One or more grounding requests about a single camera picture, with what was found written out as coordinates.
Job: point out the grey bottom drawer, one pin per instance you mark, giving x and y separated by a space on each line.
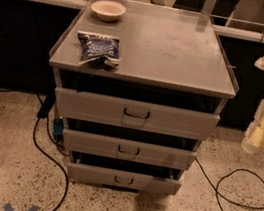
95 174

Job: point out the grey drawer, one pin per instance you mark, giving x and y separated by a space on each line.
136 115
128 150
95 174

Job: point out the grey drawer cabinet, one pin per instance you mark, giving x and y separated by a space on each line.
168 57

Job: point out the grey middle drawer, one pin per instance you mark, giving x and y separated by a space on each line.
128 150

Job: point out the grey top drawer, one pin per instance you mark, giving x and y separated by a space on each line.
136 115

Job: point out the blue chip bag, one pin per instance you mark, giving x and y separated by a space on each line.
99 50

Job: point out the white bowl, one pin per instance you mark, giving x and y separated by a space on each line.
108 10

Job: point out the blue power box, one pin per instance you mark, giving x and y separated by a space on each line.
57 127

